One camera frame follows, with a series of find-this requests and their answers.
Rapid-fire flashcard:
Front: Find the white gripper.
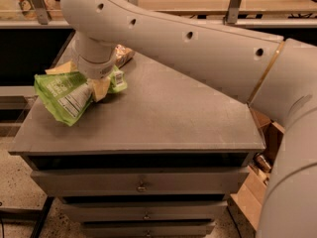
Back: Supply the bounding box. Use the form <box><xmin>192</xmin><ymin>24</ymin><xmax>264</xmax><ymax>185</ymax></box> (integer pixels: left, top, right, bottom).
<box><xmin>71</xmin><ymin>50</ymin><xmax>116</xmax><ymax>102</ymax></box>

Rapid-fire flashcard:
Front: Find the green rice chip bag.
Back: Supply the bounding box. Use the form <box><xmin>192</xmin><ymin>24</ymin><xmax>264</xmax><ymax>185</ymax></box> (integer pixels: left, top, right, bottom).
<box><xmin>34</xmin><ymin>66</ymin><xmax>127</xmax><ymax>126</ymax></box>

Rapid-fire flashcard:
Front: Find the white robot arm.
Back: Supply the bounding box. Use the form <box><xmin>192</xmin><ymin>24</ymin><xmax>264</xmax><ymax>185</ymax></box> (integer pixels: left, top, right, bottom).
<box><xmin>60</xmin><ymin>0</ymin><xmax>317</xmax><ymax>238</ymax></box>

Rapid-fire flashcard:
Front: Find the yellow sponge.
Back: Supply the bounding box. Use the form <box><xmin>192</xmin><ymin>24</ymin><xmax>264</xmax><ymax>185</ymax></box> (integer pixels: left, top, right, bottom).
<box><xmin>46</xmin><ymin>60</ymin><xmax>77</xmax><ymax>74</ymax></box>

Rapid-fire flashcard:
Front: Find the crushed orange soda can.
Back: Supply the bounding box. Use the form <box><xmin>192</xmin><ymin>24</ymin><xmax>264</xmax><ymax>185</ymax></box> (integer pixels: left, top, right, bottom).
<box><xmin>115</xmin><ymin>45</ymin><xmax>135</xmax><ymax>67</ymax></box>

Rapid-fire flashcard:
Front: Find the grey drawer cabinet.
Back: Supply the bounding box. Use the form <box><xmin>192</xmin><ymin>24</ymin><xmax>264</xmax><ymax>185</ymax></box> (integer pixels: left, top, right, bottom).
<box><xmin>10</xmin><ymin>55</ymin><xmax>264</xmax><ymax>228</ymax></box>

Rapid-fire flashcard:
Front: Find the top grey drawer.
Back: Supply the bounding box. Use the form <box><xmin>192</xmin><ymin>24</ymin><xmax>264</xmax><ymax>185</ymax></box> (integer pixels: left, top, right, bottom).
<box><xmin>31</xmin><ymin>168</ymin><xmax>249</xmax><ymax>197</ymax></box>

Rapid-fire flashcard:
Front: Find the grey drawer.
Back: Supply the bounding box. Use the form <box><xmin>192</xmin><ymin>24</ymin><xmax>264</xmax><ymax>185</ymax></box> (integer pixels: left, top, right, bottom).
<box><xmin>62</xmin><ymin>201</ymin><xmax>227</xmax><ymax>222</ymax></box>
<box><xmin>82</xmin><ymin>221</ymin><xmax>215</xmax><ymax>238</ymax></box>
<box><xmin>31</xmin><ymin>168</ymin><xmax>249</xmax><ymax>197</ymax></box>

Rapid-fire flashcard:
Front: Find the middle grey drawer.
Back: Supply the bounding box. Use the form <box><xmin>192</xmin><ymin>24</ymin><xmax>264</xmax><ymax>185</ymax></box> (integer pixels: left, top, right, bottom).
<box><xmin>62</xmin><ymin>201</ymin><xmax>227</xmax><ymax>222</ymax></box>

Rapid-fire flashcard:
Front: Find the bottom grey drawer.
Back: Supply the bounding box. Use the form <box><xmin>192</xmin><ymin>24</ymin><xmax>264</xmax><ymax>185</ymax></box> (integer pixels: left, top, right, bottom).
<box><xmin>82</xmin><ymin>221</ymin><xmax>215</xmax><ymax>238</ymax></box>

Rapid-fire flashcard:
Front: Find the brown can in box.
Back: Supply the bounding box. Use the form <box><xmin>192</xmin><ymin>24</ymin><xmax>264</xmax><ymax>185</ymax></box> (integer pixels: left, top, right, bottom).
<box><xmin>254</xmin><ymin>154</ymin><xmax>271</xmax><ymax>173</ymax></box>

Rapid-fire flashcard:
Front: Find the cardboard box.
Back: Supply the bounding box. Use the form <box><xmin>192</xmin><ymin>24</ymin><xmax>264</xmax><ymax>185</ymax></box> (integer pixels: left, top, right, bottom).
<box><xmin>231</xmin><ymin>109</ymin><xmax>284</xmax><ymax>229</ymax></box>

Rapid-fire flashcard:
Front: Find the left metal shelf bracket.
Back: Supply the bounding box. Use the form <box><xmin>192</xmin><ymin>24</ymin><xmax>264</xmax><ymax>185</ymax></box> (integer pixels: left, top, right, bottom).
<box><xmin>32</xmin><ymin>0</ymin><xmax>50</xmax><ymax>25</ymax></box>

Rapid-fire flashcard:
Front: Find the metal shelf bracket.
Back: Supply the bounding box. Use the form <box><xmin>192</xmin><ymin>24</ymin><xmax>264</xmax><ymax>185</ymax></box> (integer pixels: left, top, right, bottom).
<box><xmin>225</xmin><ymin>0</ymin><xmax>242</xmax><ymax>24</ymax></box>
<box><xmin>32</xmin><ymin>0</ymin><xmax>50</xmax><ymax>25</ymax></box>

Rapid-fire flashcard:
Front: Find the right metal shelf bracket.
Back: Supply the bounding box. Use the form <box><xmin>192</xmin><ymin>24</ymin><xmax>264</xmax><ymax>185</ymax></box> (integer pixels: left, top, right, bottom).
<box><xmin>225</xmin><ymin>0</ymin><xmax>242</xmax><ymax>24</ymax></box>

